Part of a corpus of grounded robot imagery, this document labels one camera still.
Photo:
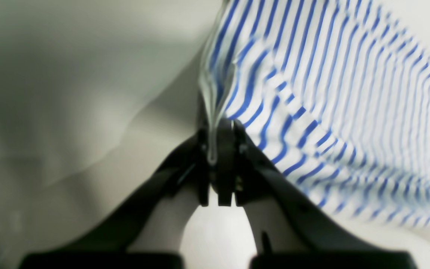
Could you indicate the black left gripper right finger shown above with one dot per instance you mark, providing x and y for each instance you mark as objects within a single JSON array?
[{"x": 290, "y": 232}]

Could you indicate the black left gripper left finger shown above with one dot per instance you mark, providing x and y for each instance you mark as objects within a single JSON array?
[{"x": 145, "y": 230}]

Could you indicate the blue white striped T-shirt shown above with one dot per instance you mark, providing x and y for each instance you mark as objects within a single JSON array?
[{"x": 336, "y": 93}]

